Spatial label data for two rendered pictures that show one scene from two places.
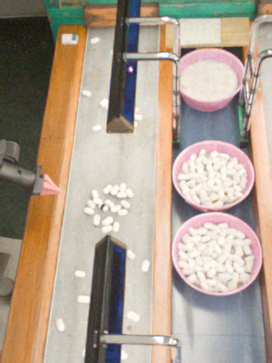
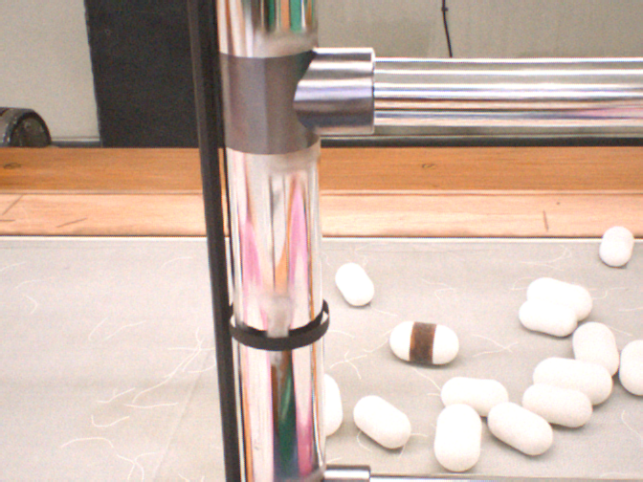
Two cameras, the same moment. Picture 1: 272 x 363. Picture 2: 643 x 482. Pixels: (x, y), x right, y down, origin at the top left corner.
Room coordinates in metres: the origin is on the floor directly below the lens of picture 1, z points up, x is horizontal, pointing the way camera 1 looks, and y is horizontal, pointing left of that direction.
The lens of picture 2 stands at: (1.05, -0.39, 1.02)
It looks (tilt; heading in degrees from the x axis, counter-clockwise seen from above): 27 degrees down; 84
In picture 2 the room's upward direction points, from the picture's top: 1 degrees counter-clockwise
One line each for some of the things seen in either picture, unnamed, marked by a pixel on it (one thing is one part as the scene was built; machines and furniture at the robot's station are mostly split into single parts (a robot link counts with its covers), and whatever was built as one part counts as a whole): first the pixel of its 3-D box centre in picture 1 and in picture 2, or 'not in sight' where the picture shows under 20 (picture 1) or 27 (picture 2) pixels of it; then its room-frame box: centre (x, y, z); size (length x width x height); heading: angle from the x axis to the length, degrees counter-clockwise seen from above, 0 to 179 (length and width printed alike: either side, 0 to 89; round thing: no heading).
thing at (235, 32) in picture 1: (207, 32); not in sight; (1.51, -0.38, 0.77); 0.33 x 0.15 x 0.01; 80
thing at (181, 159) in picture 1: (211, 180); not in sight; (0.86, -0.27, 0.72); 0.27 x 0.27 x 0.10
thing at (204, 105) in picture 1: (208, 83); not in sight; (1.29, -0.34, 0.72); 0.27 x 0.27 x 0.10
